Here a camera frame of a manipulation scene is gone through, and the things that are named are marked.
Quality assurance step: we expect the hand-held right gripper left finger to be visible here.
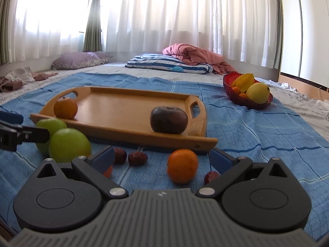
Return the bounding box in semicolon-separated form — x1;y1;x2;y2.
36;145;129;200

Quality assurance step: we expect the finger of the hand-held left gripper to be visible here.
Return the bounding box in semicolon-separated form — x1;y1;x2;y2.
0;120;51;151
0;110;24;125

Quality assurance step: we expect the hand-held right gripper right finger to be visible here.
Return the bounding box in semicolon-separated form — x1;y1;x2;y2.
196;148;289;199

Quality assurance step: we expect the red jujube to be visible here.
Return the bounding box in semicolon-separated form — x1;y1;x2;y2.
128;151;148;165
204;171;221;186
113;148;127;164

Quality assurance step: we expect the green apple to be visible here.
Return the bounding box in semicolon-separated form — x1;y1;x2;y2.
35;118;68;156
48;128;92;163

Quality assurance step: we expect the large orange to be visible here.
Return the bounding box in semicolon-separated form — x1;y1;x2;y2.
167;149;199;185

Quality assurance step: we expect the wooden tray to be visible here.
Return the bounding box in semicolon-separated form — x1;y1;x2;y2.
30;86;218;155

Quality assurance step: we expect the blue checked blanket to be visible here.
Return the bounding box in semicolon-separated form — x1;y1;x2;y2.
0;72;329;240

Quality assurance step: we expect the pile of clothes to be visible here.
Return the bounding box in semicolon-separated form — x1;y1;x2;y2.
0;66;59;93

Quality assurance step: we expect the small orange tangerine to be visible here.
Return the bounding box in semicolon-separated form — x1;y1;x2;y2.
53;96;78;120

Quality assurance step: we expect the red glass bowl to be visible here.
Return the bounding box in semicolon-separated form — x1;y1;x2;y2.
222;71;273;110

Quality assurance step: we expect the dark brown persimmon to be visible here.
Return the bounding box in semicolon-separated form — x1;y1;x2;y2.
150;106;189;135

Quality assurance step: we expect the yellow pear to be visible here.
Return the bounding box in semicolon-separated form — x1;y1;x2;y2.
246;82;270;104

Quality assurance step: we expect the yellow starfruit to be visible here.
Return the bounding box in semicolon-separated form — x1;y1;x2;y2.
231;73;255;93

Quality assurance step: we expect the large purple pillow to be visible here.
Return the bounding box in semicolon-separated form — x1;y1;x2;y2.
51;51;103;70

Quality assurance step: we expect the grey bed sheet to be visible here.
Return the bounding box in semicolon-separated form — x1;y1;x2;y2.
0;62;329;144

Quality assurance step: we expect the white crumpled cloth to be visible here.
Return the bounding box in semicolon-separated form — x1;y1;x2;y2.
262;78;300;93

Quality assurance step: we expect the green curtain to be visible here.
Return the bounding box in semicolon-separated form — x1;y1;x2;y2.
0;0;16;65
83;0;104;52

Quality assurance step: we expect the small purple pillow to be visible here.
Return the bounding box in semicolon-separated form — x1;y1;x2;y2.
87;52;114;65

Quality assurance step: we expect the pink duvet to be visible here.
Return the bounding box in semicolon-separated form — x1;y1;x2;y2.
162;44;235;75

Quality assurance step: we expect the white sheer curtain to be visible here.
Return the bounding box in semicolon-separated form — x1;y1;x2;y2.
12;0;91;63
100;0;283;69

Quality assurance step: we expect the blue striped pillow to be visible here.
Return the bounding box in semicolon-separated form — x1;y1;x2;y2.
125;54;214;75

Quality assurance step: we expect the white wardrobe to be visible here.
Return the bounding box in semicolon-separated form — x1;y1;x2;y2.
279;0;329;101

